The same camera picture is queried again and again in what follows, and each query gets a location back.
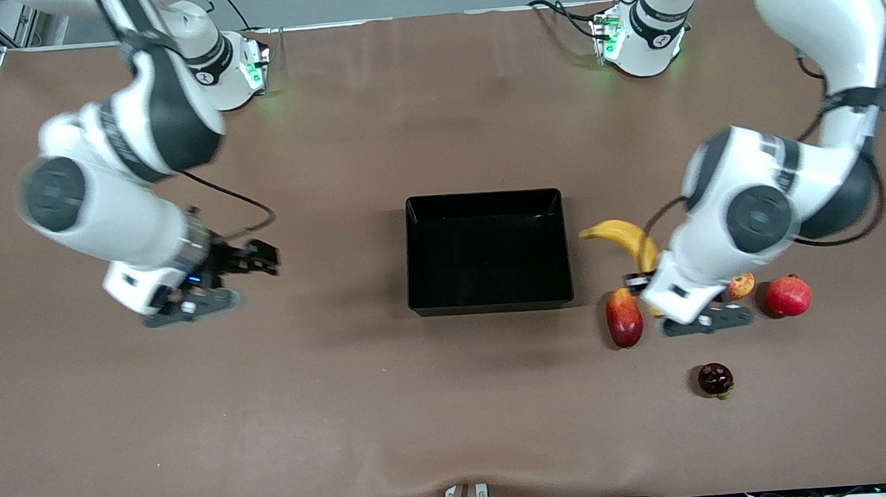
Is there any black plastic tray box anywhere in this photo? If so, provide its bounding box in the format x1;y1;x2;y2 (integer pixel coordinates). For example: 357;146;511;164
400;185;576;320

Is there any red pomegranate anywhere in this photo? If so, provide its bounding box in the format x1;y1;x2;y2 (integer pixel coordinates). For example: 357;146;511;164
763;272;815;320

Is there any dark purple mangosteen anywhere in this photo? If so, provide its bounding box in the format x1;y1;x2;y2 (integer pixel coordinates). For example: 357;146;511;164
695;361;737;402

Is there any black base cable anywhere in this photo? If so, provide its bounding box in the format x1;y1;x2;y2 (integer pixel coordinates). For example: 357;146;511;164
215;0;253;34
526;0;613;45

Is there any black right base cable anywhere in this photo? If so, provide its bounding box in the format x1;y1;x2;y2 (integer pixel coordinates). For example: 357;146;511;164
215;0;253;34

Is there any red yellow mango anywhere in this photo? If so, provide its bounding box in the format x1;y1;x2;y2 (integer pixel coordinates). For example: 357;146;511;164
604;286;646;351

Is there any black left base cable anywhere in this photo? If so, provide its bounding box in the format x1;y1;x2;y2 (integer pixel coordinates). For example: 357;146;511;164
526;0;613;45

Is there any yellow banana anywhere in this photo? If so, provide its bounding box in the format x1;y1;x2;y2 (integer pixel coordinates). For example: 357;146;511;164
578;216;665;324

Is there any small red yellow apple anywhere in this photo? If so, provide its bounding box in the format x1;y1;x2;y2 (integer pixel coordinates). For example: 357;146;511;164
726;272;758;302

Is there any brown table mat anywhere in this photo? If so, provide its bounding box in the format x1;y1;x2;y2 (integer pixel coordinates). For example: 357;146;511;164
0;0;886;497

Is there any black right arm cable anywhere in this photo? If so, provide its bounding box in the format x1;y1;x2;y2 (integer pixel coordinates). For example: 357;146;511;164
94;0;279;250

